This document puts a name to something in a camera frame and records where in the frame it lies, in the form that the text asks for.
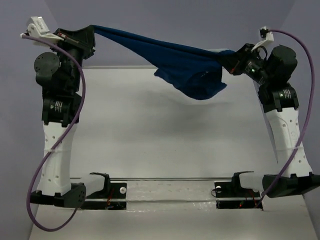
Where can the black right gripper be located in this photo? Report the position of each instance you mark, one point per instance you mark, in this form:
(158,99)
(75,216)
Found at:
(244,53)

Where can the blue printed t shirt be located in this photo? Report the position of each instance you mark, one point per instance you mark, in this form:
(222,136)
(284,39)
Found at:
(195,72)

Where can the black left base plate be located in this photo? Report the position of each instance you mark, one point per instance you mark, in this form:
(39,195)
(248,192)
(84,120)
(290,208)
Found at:
(115,199)

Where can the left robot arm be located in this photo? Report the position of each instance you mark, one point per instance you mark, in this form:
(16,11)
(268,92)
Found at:
(58,72)

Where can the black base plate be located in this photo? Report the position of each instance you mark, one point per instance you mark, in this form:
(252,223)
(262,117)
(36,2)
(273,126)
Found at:
(115,199)
(235,197)

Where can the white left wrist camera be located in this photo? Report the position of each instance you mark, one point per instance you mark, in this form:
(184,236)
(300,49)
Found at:
(37,28)

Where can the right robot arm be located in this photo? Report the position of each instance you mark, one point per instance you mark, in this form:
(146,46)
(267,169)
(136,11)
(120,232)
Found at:
(280,104)

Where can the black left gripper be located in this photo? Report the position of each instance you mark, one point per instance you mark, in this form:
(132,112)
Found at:
(75,41)

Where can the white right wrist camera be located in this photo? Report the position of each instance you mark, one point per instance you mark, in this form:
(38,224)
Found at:
(266,37)

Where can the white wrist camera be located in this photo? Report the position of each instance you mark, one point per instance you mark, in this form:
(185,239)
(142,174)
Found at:
(37,28)
(266,37)

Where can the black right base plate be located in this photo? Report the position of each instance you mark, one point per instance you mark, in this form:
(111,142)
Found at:
(235,197)

